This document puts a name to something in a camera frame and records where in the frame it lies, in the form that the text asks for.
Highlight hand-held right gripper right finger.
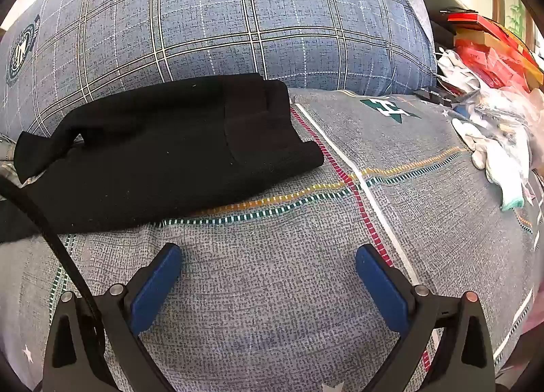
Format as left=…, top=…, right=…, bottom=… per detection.
left=355, top=244, right=498, bottom=392

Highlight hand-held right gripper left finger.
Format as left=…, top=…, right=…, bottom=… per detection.
left=40, top=242, right=183, bottom=392

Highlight black pants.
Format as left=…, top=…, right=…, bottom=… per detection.
left=0, top=72, right=326, bottom=244

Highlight grey printed bed sheet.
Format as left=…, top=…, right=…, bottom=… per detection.
left=0, top=88, right=544, bottom=392

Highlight white glove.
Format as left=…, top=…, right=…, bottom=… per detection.
left=451, top=118, right=528, bottom=211

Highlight small black device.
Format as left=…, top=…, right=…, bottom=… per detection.
left=414, top=88, right=456, bottom=106

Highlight clear plastic bag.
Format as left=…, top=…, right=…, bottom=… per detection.
left=455, top=88, right=544, bottom=172

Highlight pile of red boxes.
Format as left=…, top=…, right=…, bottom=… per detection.
left=448, top=13, right=544, bottom=91

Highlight blue plaid pillow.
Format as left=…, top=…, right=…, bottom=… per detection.
left=0, top=0, right=438, bottom=138

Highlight wooden framed window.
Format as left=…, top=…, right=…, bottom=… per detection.
left=489, top=0, right=538, bottom=57

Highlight black cable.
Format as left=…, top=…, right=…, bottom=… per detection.
left=0, top=175, right=107, bottom=346

